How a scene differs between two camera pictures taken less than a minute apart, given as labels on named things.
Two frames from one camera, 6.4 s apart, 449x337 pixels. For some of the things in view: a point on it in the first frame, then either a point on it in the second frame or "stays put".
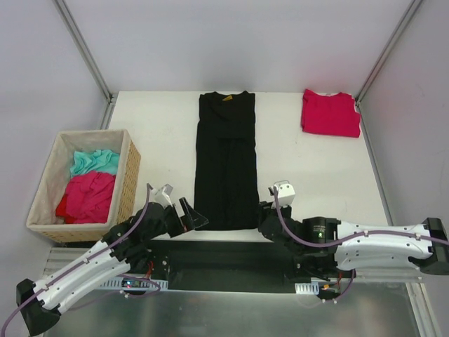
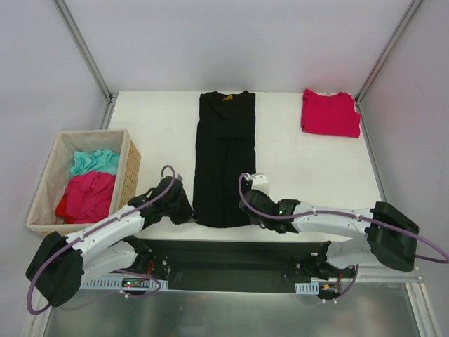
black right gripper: x=266 y=217 → x=250 y=202
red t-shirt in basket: x=87 y=198 stays put
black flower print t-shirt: x=226 y=189 stays put
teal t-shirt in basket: x=102 y=161 stays put
